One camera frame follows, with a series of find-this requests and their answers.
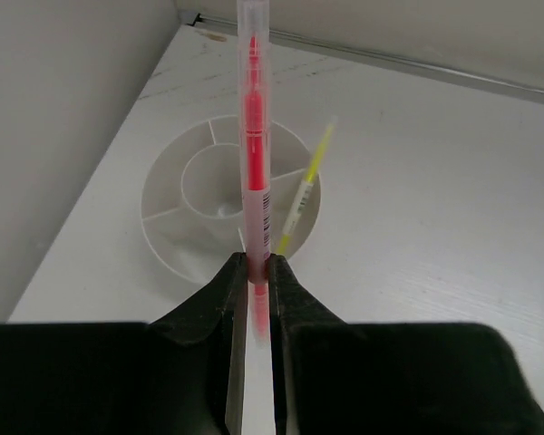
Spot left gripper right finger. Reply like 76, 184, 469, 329
267, 255, 345, 434

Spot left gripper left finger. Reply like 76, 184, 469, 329
150, 253, 248, 434

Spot yellow clear pen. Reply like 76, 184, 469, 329
276, 117, 337, 256

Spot pink clear pen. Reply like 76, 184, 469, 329
237, 1, 271, 340

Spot white round divided container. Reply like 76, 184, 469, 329
141, 115, 322, 286

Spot aluminium frame rail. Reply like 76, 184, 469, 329
180, 8, 544, 108

